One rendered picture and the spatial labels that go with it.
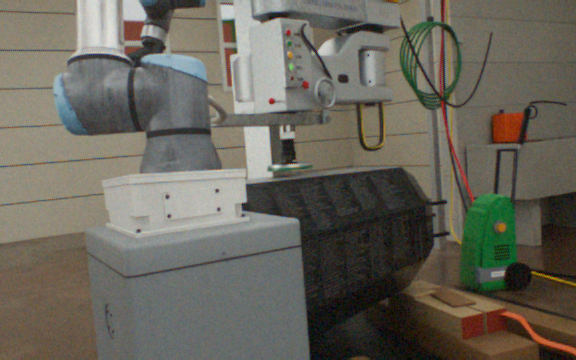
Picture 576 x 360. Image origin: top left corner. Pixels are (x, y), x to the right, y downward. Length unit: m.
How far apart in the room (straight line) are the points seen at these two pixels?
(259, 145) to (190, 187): 2.16
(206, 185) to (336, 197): 1.31
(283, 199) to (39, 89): 6.31
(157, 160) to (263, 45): 1.51
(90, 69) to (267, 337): 0.71
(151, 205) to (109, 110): 0.25
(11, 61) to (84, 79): 7.06
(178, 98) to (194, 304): 0.45
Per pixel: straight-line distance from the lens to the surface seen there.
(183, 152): 1.28
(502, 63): 5.81
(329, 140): 10.08
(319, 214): 2.41
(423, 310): 2.77
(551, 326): 2.85
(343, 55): 2.96
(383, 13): 3.24
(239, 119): 2.48
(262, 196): 2.39
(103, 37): 1.42
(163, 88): 1.32
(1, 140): 8.31
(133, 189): 1.21
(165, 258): 1.16
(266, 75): 2.70
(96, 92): 1.35
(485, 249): 3.74
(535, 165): 5.04
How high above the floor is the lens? 1.02
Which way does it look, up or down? 4 degrees down
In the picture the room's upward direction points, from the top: 5 degrees counter-clockwise
